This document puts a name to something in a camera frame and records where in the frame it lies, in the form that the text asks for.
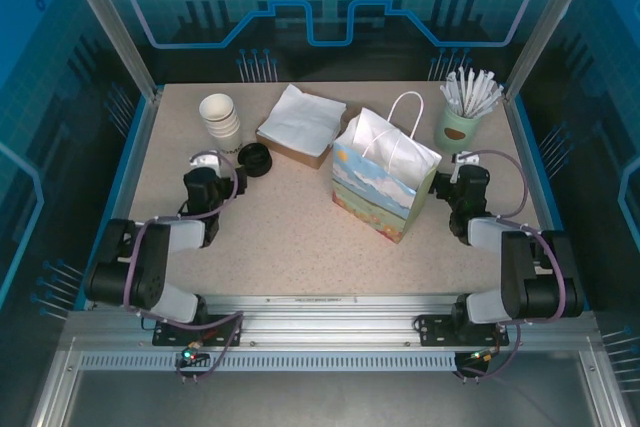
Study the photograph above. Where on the landscape print paper bag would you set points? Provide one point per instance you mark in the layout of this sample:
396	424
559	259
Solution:
375	187

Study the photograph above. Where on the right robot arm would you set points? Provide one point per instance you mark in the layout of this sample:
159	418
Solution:
520	267

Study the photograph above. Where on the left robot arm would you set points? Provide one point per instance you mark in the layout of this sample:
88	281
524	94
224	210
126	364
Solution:
150	257

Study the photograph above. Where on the stack of black cup lids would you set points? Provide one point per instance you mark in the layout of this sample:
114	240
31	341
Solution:
255	160

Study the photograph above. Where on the pale green straw jar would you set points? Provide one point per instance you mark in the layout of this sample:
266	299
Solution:
457	134

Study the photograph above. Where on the stack of white paper cups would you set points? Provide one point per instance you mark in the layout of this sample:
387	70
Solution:
220	119

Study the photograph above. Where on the white wrapped straw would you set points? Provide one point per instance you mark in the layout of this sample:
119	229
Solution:
487	93
472	92
456	92
492	102
480	91
449	99

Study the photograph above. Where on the stack of white napkins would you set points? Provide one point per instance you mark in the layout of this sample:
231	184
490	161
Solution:
302	117

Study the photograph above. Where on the small LED connector board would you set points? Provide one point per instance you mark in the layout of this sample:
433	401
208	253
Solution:
482	356
190	353

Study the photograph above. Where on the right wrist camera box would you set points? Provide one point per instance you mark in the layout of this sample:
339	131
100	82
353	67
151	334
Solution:
466	163

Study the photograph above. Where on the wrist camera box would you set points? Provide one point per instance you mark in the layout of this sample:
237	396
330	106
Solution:
466	163
205	163

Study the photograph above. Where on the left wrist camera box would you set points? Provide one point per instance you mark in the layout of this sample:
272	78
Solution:
205	163

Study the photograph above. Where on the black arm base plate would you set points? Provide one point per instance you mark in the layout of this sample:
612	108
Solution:
170	334
435	332

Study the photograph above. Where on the aluminium front rail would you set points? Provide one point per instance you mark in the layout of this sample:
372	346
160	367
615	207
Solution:
325	317

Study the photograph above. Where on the aluminium frame post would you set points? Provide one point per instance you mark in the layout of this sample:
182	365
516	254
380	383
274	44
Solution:
550	22
112	22

